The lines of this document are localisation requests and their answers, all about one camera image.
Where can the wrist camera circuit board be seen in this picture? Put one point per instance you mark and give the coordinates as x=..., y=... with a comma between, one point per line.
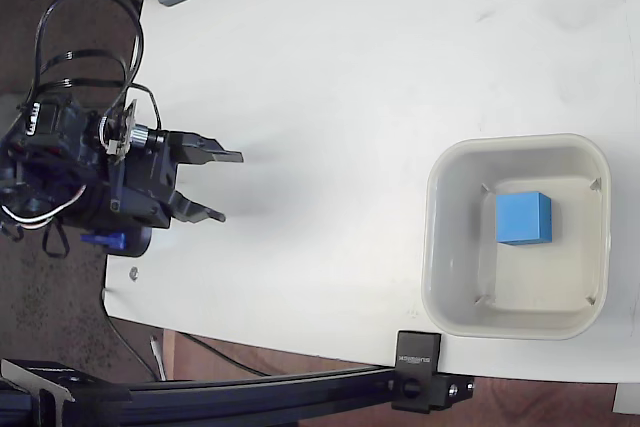
x=122, y=132

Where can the black table clamp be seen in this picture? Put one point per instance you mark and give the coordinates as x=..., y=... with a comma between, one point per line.
x=417, y=372

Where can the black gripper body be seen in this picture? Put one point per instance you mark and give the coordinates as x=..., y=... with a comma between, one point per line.
x=145, y=187

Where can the blue cube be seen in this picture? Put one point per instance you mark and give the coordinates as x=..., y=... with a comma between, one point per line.
x=522, y=219

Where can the white square plastic bin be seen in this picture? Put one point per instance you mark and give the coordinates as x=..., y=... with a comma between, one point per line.
x=517, y=267

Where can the small metal screw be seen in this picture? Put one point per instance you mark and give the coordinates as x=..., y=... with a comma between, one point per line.
x=134, y=273

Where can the blue base clamp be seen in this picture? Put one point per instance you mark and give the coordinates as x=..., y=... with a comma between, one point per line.
x=102, y=240

